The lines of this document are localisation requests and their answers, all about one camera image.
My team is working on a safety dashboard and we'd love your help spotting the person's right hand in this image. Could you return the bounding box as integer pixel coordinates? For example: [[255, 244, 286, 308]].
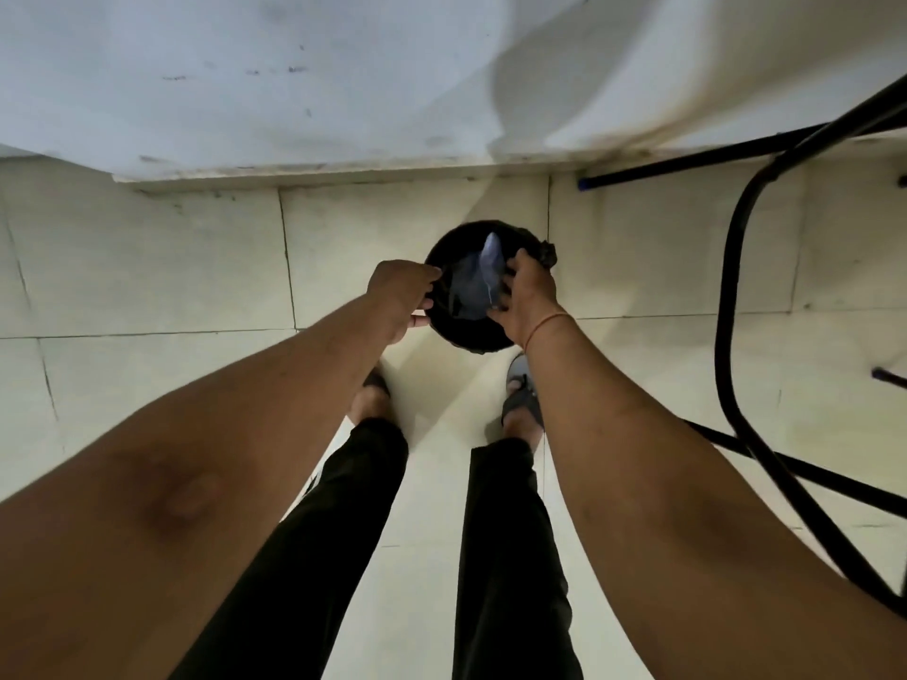
[[487, 248, 569, 349]]

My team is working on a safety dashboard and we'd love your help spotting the person's left hand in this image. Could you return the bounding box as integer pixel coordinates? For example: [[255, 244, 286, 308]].
[[367, 259, 445, 346]]

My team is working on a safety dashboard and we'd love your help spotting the black garbage bag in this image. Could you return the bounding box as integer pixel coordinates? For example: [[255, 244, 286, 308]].
[[424, 220, 558, 335]]

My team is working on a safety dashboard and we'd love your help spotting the person's left forearm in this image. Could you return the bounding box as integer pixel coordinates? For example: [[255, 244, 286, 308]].
[[0, 294, 398, 680]]

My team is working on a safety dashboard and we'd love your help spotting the person's right forearm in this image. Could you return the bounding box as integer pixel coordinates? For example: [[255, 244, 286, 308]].
[[522, 311, 907, 680]]

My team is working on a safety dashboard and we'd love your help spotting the black round trash bin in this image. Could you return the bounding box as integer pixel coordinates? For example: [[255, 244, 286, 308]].
[[424, 221, 558, 355]]

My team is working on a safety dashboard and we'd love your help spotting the grey right sandal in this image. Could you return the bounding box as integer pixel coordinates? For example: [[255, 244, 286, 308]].
[[499, 351, 546, 430]]

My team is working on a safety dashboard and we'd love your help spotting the person's right leg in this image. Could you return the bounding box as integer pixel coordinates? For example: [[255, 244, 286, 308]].
[[451, 409, 586, 680]]

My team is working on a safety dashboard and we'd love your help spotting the person's leg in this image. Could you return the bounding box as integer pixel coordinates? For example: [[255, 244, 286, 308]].
[[169, 385, 411, 680], [451, 409, 586, 680]]

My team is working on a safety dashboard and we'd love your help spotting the person's left leg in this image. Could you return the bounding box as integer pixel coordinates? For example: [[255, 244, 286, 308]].
[[169, 385, 411, 680]]

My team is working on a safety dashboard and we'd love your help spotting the red thread bracelet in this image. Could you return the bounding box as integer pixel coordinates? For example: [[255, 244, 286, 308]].
[[525, 312, 572, 349]]

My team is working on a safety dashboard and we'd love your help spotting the black metal table frame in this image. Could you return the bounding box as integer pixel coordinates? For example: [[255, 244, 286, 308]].
[[577, 75, 907, 621]]

